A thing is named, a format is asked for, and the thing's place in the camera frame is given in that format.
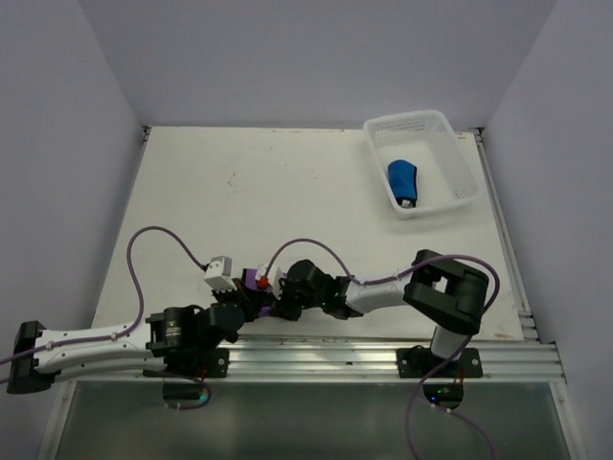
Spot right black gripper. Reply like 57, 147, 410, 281
266, 278, 325, 322

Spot blue towel black trim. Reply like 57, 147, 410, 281
387, 159, 418, 209

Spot purple towel black trim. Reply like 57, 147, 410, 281
240, 268, 282, 322

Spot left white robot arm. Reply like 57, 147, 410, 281
1, 284, 262, 395

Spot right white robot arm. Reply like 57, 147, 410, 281
273, 249, 500, 377

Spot white plastic basket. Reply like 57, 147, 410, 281
363, 109, 483, 219

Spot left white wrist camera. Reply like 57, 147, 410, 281
203, 256, 236, 292

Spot left black base bracket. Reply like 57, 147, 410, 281
143, 348, 230, 380

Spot black base bracket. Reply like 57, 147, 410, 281
396, 346, 484, 379
143, 348, 230, 380

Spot right black base bracket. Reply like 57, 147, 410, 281
396, 346, 484, 379

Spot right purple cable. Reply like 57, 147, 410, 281
265, 238, 502, 460

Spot aluminium mounting rail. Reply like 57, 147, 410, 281
61, 334, 566, 384

